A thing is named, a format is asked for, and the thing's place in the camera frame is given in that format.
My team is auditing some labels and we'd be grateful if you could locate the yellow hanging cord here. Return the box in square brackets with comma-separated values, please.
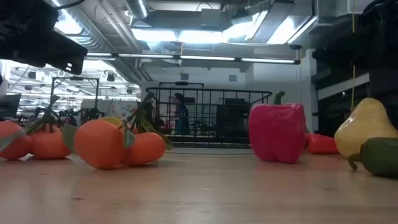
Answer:
[350, 12, 356, 113]

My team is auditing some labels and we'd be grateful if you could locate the red bell pepper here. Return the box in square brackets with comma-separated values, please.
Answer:
[248, 90, 307, 165]

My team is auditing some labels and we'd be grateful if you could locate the silver air duct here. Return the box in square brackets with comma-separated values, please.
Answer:
[124, 0, 149, 20]

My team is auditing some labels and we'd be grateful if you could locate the long linear ceiling light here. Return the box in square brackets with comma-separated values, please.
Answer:
[85, 52, 302, 65]

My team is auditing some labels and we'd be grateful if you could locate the green cucumber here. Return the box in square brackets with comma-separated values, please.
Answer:
[348, 137, 398, 179]

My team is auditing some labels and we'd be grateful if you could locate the colourful painted banner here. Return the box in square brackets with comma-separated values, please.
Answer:
[80, 98, 139, 121]

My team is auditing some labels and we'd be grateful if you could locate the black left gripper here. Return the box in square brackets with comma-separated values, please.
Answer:
[0, 0, 89, 76]

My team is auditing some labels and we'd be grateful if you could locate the orange cluster with leaves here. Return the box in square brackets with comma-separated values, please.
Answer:
[0, 95, 73, 161]
[61, 92, 174, 170]

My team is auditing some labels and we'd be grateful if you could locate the dark background monitor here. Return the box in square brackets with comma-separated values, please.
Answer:
[0, 93, 22, 119]

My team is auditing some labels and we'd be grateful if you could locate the black shelving unit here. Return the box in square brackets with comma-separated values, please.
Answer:
[312, 46, 398, 138]

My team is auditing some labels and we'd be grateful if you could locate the person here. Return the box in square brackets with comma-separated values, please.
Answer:
[172, 92, 191, 135]

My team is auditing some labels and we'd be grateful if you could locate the tall black background frame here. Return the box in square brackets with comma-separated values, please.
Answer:
[50, 77, 100, 122]

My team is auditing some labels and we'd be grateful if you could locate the black wire basket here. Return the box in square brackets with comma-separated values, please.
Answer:
[145, 86, 273, 149]

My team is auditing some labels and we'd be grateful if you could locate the orange carrot with green top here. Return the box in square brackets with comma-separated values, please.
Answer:
[304, 133, 340, 156]

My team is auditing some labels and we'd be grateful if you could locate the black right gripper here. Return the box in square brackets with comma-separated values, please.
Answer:
[312, 0, 398, 74]

